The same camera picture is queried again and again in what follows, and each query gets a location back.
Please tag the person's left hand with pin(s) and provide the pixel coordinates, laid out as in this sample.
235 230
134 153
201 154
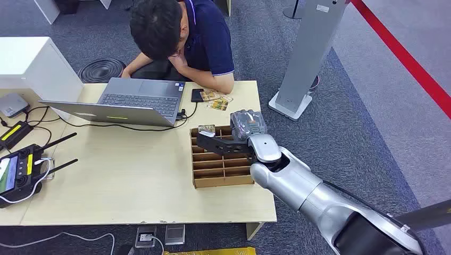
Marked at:
178 61

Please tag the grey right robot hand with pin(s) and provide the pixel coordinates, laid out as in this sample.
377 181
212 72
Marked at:
248 123

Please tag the person's right forearm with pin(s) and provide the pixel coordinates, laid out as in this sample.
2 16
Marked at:
138 65

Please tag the person's left forearm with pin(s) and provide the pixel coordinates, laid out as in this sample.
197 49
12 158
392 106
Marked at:
208 78

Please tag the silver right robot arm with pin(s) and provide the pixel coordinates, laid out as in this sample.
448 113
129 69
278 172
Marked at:
299 183

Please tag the person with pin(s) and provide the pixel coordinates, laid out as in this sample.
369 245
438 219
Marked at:
208 38

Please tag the small printed card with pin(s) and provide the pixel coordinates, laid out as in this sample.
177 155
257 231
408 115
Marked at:
206 130

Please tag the black smartphone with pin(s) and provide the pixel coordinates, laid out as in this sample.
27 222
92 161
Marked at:
197 95

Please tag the grey open laptop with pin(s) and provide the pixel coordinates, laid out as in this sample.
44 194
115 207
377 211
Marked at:
141 100

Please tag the cardboard slotted organizer box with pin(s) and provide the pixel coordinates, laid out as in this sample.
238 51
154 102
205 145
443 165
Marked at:
215 170

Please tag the black ribbed round base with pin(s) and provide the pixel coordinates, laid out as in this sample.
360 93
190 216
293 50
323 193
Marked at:
101 70

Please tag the grey standing pillar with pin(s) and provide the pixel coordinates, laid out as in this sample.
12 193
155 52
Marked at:
306 60

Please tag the wooden table leg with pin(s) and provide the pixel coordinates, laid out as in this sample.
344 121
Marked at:
253 230

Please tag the round grey stand base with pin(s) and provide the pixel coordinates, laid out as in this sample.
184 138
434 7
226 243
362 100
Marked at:
293 12

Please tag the grey floor socket plate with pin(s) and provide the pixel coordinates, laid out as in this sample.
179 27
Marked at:
174 234

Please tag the yellow flat object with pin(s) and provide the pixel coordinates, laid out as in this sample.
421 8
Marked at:
211 251

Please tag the white furniture panel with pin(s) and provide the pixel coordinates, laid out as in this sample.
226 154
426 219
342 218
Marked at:
47 10

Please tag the white cabinet box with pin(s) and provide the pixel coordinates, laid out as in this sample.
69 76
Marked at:
31 67

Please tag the floor socket with plug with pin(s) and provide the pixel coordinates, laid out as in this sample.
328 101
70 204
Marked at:
145 236

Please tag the red floor tape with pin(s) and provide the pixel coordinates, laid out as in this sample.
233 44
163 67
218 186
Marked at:
405 58

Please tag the small grey mini computer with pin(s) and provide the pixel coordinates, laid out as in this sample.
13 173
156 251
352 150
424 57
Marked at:
12 104

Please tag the black box with yellow label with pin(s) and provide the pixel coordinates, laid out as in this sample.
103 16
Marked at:
14 133

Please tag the black remote controller with screen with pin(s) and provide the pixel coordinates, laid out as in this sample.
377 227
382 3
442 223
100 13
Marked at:
21 169

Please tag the dark grey bar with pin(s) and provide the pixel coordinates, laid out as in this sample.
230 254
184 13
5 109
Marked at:
426 214

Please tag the black perforated wrist bracket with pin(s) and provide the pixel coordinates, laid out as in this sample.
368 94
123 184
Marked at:
222 145

